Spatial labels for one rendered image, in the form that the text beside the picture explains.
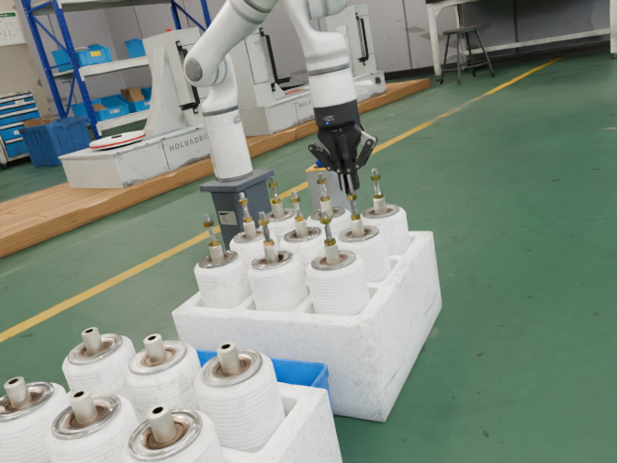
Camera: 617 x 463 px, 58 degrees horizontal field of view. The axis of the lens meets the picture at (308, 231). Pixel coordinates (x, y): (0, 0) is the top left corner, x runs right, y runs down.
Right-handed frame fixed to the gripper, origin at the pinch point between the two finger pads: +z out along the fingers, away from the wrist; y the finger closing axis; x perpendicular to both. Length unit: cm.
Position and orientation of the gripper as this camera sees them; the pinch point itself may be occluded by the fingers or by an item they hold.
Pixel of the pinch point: (349, 182)
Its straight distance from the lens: 98.2
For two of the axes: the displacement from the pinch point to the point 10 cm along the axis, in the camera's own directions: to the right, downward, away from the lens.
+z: 2.0, 9.3, 3.2
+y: 8.5, 0.0, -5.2
